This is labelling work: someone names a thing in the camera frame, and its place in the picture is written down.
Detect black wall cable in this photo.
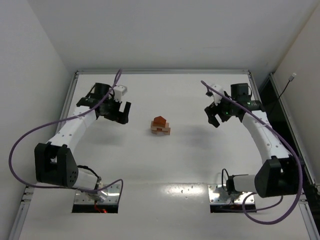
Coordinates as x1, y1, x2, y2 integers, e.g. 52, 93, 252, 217
262, 72, 297, 123

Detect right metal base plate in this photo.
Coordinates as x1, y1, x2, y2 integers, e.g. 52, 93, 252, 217
207, 184, 251, 206

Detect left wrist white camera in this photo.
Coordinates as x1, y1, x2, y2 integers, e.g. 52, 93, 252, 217
112, 85, 128, 102

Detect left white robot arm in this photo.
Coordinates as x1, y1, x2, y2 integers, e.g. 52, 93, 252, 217
34, 83, 131, 191

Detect purple cable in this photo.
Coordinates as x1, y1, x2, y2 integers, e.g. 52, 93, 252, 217
200, 79, 305, 225
8, 68, 125, 195

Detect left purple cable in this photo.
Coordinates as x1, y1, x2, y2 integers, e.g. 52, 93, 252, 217
8, 68, 125, 195

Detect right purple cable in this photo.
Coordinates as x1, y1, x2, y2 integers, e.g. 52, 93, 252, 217
200, 79, 305, 225

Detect dark red arch block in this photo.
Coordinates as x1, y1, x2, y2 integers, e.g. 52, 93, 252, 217
152, 122, 168, 128

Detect metal base plate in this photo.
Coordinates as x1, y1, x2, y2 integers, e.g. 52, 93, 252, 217
73, 183, 121, 205
207, 184, 251, 206

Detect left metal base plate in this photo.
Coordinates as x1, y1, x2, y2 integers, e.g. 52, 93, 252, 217
73, 183, 121, 205

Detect red triangular roof block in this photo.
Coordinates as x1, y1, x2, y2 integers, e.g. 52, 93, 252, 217
153, 116, 167, 123

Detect wrist white camera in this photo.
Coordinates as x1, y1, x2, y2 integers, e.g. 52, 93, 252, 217
205, 84, 225, 106
112, 85, 128, 102

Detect light long plank block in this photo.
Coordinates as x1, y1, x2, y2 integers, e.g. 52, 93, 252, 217
150, 121, 170, 129

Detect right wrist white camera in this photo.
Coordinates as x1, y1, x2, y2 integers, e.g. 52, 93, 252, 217
205, 84, 225, 106

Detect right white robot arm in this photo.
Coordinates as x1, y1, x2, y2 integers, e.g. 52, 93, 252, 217
204, 83, 303, 198

